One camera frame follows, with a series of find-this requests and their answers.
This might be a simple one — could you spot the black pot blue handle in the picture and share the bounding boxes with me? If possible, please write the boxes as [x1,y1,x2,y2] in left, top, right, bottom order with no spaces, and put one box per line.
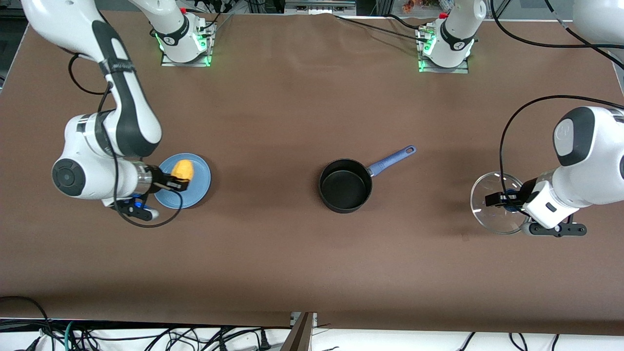
[319,145,417,214]

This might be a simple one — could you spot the colourful toy pile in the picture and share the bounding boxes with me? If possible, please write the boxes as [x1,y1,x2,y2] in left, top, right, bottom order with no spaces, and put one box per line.
[402,0,454,13]

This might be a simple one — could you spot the glass lid blue knob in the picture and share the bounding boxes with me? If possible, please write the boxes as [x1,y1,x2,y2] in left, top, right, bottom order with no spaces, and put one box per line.
[470,172,533,235]

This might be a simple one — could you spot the aluminium table edge profile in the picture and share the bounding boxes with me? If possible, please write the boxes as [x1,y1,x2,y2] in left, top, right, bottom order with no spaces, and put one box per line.
[280,312,317,351]

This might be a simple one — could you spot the black table cable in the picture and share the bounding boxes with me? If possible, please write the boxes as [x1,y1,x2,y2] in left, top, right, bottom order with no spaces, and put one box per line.
[334,14,432,44]

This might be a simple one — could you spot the black base cable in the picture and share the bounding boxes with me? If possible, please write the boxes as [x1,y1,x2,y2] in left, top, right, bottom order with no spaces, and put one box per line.
[188,0,234,37]

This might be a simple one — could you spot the blue round plate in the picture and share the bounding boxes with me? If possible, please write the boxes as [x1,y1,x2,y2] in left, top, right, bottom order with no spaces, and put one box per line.
[154,153,212,210]

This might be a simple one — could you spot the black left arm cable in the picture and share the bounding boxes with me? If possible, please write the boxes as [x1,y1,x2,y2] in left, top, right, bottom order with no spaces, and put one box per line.
[490,0,624,215]

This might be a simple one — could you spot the brown table cover sheet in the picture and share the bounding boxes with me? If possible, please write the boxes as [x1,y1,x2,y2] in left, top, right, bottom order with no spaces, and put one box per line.
[0,10,624,337]

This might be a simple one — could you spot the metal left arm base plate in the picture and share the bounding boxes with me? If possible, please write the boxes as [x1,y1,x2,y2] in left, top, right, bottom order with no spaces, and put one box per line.
[418,24,470,74]

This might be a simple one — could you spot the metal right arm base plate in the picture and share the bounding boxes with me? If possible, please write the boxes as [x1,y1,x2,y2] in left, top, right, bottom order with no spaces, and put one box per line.
[161,19,212,67]

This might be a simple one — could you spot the tangled black floor cables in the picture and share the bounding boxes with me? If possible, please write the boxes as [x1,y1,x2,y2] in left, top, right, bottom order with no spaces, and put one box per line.
[73,324,293,351]

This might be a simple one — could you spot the yellow potato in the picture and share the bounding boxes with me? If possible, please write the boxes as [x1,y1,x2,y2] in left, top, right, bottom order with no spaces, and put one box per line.
[172,159,195,182]

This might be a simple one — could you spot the black looping floor cable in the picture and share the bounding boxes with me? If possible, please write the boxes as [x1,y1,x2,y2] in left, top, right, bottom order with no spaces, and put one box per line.
[0,296,54,351]

